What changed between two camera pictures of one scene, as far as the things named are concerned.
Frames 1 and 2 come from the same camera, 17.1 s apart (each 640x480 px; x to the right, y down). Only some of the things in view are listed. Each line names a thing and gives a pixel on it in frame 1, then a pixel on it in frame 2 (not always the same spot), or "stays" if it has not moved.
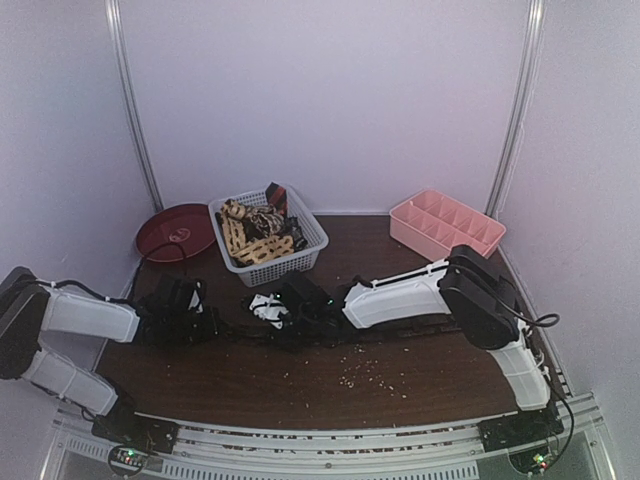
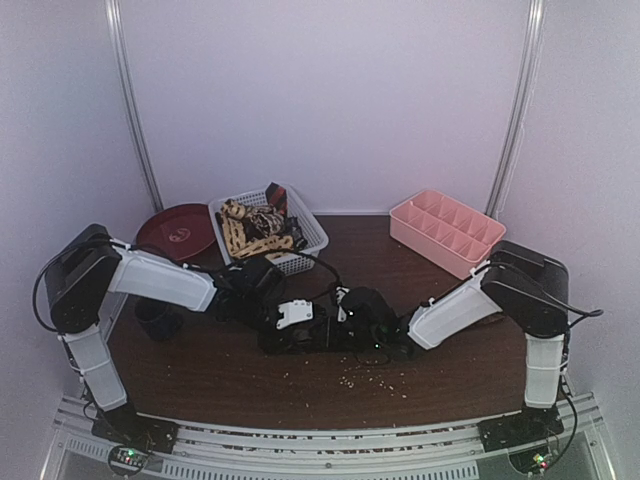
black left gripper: (212, 330) -> (277, 343)
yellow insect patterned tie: (251, 251) stays
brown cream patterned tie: (262, 221) stays
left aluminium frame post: (113, 8) stays
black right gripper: (286, 320) -> (339, 331)
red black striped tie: (276, 195) stays
